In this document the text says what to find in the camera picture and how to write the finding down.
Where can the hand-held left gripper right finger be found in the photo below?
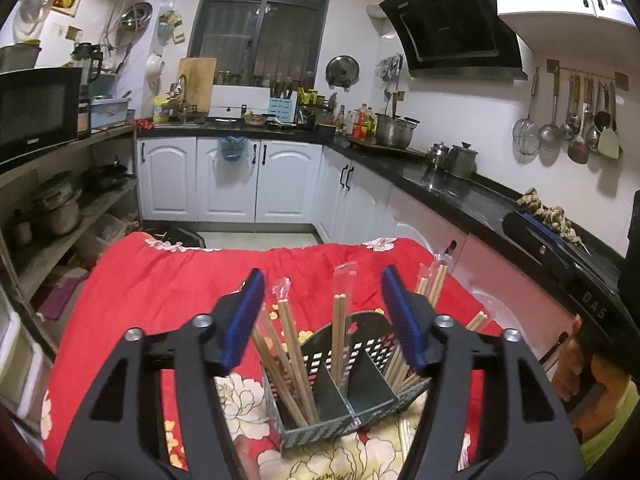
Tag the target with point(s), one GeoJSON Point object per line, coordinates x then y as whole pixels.
{"type": "Point", "coordinates": [405, 320]}

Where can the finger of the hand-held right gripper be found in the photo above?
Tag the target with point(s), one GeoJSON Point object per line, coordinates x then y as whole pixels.
{"type": "Point", "coordinates": [540, 232]}

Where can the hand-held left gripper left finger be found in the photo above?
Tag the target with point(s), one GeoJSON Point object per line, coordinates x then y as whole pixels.
{"type": "Point", "coordinates": [245, 320]}

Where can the green plastic utensil holder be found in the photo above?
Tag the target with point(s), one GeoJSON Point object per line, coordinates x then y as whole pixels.
{"type": "Point", "coordinates": [325, 400]}

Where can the person's right forearm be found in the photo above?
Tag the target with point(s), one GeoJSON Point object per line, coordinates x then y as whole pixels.
{"type": "Point", "coordinates": [615, 410]}

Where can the person's right hand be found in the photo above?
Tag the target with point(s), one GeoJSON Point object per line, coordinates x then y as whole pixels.
{"type": "Point", "coordinates": [575, 360]}

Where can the bunch of garlic bulbs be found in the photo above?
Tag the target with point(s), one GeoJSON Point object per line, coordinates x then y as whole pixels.
{"type": "Point", "coordinates": [540, 207]}

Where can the black kitchen countertop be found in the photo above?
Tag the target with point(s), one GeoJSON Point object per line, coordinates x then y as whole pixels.
{"type": "Point", "coordinates": [475, 195]}

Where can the dark slotted spatula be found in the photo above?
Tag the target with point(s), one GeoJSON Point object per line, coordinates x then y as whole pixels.
{"type": "Point", "coordinates": [577, 152]}

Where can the steel skimmer spoon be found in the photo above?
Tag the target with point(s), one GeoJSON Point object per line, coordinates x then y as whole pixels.
{"type": "Point", "coordinates": [549, 132]}

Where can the red floral tablecloth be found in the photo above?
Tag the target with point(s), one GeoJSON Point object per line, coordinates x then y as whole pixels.
{"type": "Point", "coordinates": [150, 285]}

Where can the black object on floor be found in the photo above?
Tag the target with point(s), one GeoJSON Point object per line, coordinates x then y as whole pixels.
{"type": "Point", "coordinates": [185, 237]}

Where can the steel canister with lid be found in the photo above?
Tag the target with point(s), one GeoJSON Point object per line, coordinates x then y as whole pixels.
{"type": "Point", "coordinates": [463, 162]}

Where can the steel ladle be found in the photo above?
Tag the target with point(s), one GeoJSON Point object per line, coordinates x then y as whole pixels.
{"type": "Point", "coordinates": [592, 140]}
{"type": "Point", "coordinates": [567, 127]}

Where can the light green spatula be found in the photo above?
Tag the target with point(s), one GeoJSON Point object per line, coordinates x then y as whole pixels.
{"type": "Point", "coordinates": [610, 142]}

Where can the small steel kettle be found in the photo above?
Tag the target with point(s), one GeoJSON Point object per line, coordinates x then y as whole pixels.
{"type": "Point", "coordinates": [438, 156]}

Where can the white lower kitchen cabinets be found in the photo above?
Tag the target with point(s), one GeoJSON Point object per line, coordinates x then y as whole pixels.
{"type": "Point", "coordinates": [225, 185]}

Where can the blue plastic bag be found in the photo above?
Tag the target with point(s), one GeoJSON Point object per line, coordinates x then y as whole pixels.
{"type": "Point", "coordinates": [234, 149]}

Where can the large steel stock pot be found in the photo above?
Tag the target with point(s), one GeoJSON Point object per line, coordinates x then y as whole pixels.
{"type": "Point", "coordinates": [395, 130]}

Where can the black wok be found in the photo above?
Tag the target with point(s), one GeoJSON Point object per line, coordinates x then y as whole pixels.
{"type": "Point", "coordinates": [107, 177]}

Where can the bowl of food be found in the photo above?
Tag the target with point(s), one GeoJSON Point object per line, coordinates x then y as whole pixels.
{"type": "Point", "coordinates": [255, 119]}

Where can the cluster of condiment bottles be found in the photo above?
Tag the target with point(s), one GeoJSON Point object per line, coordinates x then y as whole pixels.
{"type": "Point", "coordinates": [357, 122]}

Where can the open kitchen shelf unit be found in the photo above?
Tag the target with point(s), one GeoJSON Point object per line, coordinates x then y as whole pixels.
{"type": "Point", "coordinates": [50, 260]}

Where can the blue knife block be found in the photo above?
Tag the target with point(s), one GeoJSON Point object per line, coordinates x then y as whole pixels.
{"type": "Point", "coordinates": [283, 110]}

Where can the steel pot with lid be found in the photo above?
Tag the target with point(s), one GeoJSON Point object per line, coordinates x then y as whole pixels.
{"type": "Point", "coordinates": [60, 205]}

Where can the white countertop appliance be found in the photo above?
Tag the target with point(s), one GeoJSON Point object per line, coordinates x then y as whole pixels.
{"type": "Point", "coordinates": [240, 101]}

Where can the yellow container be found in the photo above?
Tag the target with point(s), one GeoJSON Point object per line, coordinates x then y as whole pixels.
{"type": "Point", "coordinates": [161, 110]}

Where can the black range hood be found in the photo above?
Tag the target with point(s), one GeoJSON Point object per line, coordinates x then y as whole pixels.
{"type": "Point", "coordinates": [450, 25]}

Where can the clear plastic storage drawers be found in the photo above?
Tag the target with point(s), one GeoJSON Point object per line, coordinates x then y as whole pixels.
{"type": "Point", "coordinates": [20, 360]}

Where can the kitchen faucet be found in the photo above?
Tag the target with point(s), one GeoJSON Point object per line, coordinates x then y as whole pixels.
{"type": "Point", "coordinates": [179, 97]}

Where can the wooden cutting board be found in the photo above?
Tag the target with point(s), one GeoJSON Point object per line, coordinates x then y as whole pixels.
{"type": "Point", "coordinates": [196, 82]}

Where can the light blue plastic box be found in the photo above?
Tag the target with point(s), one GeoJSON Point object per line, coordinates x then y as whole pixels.
{"type": "Point", "coordinates": [109, 112]}

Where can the hanging pot lid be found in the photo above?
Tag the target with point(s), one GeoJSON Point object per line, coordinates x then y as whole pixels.
{"type": "Point", "coordinates": [342, 71]}

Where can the white hanging jug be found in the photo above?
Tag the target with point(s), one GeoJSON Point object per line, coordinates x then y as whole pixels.
{"type": "Point", "coordinates": [155, 67]}

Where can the blender jug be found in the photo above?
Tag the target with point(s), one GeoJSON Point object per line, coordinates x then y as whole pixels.
{"type": "Point", "coordinates": [89, 67]}

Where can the black microwave oven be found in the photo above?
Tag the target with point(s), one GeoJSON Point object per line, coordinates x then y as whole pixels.
{"type": "Point", "coordinates": [35, 110]}

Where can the dark framed window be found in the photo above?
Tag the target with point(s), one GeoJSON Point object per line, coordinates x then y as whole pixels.
{"type": "Point", "coordinates": [260, 20]}

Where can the hanging steel basin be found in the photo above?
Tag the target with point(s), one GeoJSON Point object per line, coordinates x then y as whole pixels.
{"type": "Point", "coordinates": [136, 16]}

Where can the wall utensil rail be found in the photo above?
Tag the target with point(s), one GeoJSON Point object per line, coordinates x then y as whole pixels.
{"type": "Point", "coordinates": [585, 72]}

